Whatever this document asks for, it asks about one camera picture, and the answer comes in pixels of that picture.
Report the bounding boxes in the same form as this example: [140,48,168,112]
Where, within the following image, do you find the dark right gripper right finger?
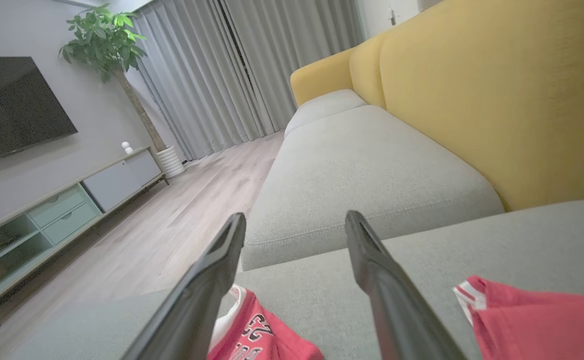
[344,209,468,360]

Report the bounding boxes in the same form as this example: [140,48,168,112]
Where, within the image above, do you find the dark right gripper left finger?
[121,212,248,360]

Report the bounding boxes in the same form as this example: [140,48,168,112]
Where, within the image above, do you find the red and white jersey shirt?
[452,274,584,360]

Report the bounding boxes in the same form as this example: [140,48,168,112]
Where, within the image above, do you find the red shorts with white stripe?
[206,284,325,360]

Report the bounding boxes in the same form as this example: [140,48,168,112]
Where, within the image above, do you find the medium grey sofa seat cushion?
[240,104,505,272]

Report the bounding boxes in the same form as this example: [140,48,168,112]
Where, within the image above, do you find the white ribbed plant pot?
[155,145,187,180]

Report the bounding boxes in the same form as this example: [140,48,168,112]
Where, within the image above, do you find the pale green television cabinet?
[0,146,170,329]

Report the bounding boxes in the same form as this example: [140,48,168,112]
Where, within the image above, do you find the small grey sofa seat cushion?
[284,88,369,139]

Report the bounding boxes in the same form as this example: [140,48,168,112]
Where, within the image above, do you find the grey pleated curtain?
[221,0,366,133]
[131,0,275,162]

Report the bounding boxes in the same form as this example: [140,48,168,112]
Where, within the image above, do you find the black flat screen television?
[0,56,79,167]

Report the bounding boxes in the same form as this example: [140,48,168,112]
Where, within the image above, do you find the green leafy indoor tree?
[59,3,168,154]

